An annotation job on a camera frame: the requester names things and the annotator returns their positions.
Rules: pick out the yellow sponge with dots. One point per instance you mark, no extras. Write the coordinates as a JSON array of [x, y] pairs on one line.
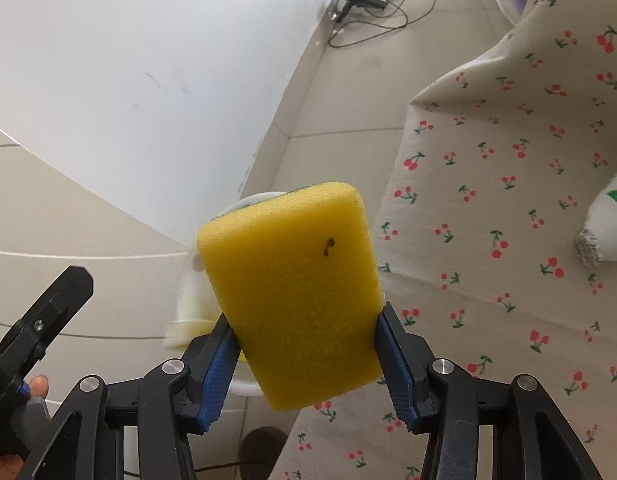
[[288, 300]]

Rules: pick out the spare black gripper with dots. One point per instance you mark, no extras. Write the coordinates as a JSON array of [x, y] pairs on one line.
[[361, 2]]

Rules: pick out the small white bottle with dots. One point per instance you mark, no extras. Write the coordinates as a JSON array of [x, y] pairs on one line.
[[608, 220]]

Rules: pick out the white wardrobe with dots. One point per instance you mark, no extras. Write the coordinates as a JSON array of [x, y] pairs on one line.
[[88, 220]]

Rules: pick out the person's left hand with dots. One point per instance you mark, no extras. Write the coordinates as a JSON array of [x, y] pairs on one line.
[[38, 387]]

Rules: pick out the cherry print tablecloth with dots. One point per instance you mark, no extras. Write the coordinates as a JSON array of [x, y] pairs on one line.
[[488, 160]]

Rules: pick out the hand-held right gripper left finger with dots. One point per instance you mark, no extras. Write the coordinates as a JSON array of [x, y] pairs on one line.
[[216, 380]]

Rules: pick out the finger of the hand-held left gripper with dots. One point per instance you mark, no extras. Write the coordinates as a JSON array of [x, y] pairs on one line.
[[53, 310]]

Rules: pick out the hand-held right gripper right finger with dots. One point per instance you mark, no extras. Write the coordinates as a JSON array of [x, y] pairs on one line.
[[393, 370]]

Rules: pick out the white plastic bin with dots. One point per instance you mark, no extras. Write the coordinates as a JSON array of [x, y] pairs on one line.
[[188, 305]]

